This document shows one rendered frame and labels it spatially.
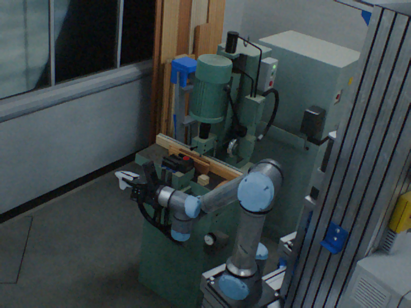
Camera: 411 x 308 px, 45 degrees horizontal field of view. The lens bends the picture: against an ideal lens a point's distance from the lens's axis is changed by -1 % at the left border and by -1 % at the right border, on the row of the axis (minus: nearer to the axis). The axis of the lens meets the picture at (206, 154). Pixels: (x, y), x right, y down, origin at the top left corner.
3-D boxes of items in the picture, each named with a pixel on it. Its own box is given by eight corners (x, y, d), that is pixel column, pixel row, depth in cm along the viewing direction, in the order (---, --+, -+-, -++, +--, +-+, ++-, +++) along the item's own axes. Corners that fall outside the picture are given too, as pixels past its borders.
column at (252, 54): (198, 161, 297) (216, 44, 261) (218, 148, 313) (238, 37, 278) (230, 176, 287) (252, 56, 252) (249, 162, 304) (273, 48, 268)
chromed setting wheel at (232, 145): (224, 159, 271) (227, 139, 265) (235, 151, 280) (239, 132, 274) (229, 161, 269) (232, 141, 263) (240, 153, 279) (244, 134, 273)
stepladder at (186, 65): (162, 210, 386) (165, 61, 334) (184, 198, 404) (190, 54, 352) (178, 218, 377) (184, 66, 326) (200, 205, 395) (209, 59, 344)
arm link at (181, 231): (197, 230, 197) (200, 208, 192) (184, 245, 188) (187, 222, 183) (180, 223, 200) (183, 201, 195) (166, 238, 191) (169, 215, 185)
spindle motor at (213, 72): (183, 115, 256) (190, 57, 241) (202, 106, 269) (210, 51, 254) (211, 128, 248) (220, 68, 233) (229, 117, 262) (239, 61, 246)
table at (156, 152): (122, 168, 270) (123, 159, 267) (158, 150, 293) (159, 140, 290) (214, 216, 244) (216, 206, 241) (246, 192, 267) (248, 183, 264)
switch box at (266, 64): (254, 88, 268) (260, 60, 260) (263, 84, 276) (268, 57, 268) (264, 92, 266) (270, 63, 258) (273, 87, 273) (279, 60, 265)
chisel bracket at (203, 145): (190, 152, 267) (192, 138, 263) (205, 143, 277) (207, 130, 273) (202, 157, 263) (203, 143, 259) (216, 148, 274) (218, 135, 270)
